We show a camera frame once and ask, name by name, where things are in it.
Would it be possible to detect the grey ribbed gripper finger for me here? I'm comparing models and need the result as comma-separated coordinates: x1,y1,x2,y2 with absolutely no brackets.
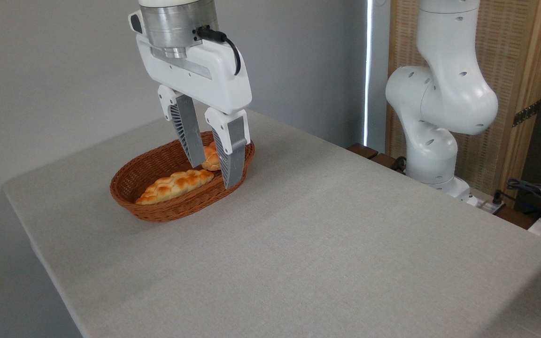
205,108,251,189
158,85,205,168

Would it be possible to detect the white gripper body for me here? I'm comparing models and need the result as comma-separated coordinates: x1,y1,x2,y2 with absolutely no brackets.
136,34,253,115

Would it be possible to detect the long braided bread loaf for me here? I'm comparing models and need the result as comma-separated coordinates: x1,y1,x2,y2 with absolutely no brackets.
135,169,215,206

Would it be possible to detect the round golden bread roll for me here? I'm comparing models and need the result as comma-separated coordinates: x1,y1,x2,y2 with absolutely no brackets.
201,141,221,171

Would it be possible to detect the brown wicker oval basket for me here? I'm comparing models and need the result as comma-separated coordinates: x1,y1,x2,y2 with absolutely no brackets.
110,131,255,223

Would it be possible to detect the white power strip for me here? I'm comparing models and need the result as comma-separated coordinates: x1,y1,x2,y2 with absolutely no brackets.
469,195,506,215

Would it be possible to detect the wooden woven folding screen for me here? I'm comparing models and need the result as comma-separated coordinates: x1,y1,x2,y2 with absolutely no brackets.
386,0,541,208

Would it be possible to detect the metal screen hinge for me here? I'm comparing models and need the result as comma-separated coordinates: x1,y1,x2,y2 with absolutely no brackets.
513,100,541,128

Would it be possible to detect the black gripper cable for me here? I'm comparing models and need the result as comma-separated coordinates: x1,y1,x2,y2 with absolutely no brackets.
196,26,242,76

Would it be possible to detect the black cable bundle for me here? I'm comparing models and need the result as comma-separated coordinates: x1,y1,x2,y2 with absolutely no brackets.
506,178,541,211

